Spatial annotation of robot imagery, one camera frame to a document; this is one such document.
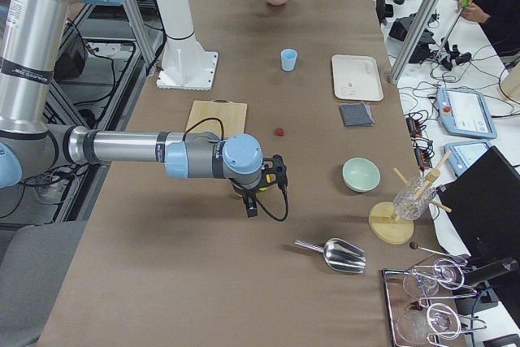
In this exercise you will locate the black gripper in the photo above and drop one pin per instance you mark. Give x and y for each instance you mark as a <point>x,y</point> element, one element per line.
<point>246,195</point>

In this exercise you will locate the light blue plastic cup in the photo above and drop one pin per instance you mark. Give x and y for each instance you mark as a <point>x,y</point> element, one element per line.
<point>288,59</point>

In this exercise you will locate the steel ice scoop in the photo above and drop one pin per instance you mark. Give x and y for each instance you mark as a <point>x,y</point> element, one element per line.
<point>339,255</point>

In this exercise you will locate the wooden cup tree stand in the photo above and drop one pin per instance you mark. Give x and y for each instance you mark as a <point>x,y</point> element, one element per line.
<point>393,222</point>

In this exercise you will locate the glass cup on stand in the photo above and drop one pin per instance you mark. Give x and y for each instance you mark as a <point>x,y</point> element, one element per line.
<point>407,204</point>

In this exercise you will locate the wooden cutting board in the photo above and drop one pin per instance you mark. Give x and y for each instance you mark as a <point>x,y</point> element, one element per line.
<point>205,115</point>

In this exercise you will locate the mint green bowl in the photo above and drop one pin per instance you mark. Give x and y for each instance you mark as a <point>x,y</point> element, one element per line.
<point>360,175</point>

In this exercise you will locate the cream rabbit tray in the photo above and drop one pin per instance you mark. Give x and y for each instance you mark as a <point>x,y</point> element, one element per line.
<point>356,77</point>

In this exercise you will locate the grey folded cloth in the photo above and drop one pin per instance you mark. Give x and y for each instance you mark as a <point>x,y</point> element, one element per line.
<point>356,115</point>

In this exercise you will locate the wine glass rack tray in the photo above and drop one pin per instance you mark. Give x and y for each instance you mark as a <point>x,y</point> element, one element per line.
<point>421,304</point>

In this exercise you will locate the blue teach pendant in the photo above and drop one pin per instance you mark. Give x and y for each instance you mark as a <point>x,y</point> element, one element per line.
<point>465,153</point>
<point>465,113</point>

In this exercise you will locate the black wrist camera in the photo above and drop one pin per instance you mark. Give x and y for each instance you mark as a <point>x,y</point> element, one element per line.
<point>274,171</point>

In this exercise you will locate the white camera pillar base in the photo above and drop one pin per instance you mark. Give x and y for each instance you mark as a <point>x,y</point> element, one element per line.
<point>185,64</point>

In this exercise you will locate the aluminium frame post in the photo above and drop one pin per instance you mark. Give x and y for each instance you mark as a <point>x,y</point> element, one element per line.
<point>411,40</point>

